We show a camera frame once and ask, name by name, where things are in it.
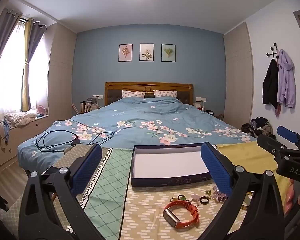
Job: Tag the pile of dark clothes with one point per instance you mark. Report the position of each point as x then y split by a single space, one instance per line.
259 126

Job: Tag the bottles on nightstand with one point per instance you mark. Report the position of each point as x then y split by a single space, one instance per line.
88 106

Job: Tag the crumpled light blanket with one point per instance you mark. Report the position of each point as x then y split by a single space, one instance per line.
19 118

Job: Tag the navy cardboard box tray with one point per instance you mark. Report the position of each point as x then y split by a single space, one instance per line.
165 165

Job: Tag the black wall coat hooks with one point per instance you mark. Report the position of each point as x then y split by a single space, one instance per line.
271 52

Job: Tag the narrow grey curtain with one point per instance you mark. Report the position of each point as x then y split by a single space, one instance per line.
37 40

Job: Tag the beige wardrobe by window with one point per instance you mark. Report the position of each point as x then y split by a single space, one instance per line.
61 80

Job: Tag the wooden headboard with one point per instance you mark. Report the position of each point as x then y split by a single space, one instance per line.
150 86

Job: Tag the gold bangle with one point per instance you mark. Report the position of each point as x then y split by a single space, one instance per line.
245 208

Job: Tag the orange smartwatch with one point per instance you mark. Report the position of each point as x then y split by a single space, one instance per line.
169 216

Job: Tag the beige wardrobe by door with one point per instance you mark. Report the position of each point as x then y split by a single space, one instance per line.
236 80

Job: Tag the small pink fan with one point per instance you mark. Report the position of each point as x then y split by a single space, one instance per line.
41 110

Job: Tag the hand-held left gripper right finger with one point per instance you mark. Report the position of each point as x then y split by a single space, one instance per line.
215 171

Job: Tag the black jacket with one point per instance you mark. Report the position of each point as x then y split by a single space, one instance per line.
270 85

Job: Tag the window bench cabinet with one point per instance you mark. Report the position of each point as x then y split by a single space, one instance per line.
24 135

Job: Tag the white patterned pillow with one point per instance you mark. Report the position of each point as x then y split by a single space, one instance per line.
165 93
133 94

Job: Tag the yellow curtain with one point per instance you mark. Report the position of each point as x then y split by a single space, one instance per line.
26 80

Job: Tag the purple jacket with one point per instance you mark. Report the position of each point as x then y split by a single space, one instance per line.
286 80

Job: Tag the black charger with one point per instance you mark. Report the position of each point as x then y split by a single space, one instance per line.
76 143

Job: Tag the wide grey curtain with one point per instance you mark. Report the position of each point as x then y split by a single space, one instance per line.
2 35

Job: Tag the cluttered dark nightstand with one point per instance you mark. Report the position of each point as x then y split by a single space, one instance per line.
210 112

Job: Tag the framed green leaf picture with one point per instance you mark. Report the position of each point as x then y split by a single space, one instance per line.
168 53

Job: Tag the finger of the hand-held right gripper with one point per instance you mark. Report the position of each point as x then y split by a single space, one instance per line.
286 133
267 141

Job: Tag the blue hanging garment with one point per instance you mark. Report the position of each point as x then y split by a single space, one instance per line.
4 132

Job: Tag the pink hanging garment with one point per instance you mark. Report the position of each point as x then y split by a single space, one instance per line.
278 110

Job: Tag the white wall socket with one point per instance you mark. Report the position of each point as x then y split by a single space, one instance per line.
200 99
97 96

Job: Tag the blue floral duvet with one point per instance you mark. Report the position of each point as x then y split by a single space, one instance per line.
140 115

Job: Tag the patchwork printed cloth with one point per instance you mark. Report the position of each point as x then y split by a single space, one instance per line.
145 220

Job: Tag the framed pink flower picture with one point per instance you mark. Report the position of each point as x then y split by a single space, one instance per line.
125 53

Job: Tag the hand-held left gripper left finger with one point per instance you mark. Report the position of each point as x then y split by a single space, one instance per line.
86 171

